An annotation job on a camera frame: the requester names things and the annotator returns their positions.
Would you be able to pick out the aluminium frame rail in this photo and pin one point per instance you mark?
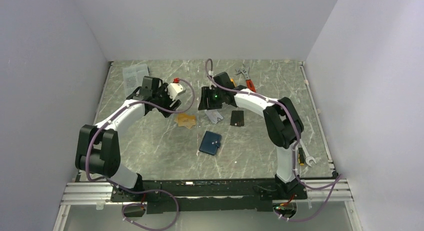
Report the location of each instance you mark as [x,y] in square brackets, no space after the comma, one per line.
[87,193]

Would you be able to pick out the silver card stack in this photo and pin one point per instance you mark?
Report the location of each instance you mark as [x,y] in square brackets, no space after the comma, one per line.
[214,116]

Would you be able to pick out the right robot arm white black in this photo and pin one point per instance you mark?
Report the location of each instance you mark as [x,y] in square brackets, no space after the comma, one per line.
[283,124]

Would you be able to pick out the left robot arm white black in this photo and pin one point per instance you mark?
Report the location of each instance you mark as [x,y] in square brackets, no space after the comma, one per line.
[98,148]

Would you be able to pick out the black card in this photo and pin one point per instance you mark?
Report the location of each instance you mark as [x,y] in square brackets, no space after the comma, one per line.
[237,118]

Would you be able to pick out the gold card stack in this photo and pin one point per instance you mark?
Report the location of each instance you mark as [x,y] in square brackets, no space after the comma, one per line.
[185,120]

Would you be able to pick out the red handled adjustable wrench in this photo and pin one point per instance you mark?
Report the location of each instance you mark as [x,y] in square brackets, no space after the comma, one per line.
[245,72]

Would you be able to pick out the clear plastic screw box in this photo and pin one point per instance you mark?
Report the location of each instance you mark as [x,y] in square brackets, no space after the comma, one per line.
[133,77]

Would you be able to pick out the blue leather card holder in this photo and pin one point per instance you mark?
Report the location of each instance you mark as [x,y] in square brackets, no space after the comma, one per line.
[210,143]

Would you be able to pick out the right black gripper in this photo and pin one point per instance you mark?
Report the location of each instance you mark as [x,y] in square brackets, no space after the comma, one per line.
[206,93]

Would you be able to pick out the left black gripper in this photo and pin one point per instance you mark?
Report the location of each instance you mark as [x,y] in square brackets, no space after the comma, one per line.
[162,90]

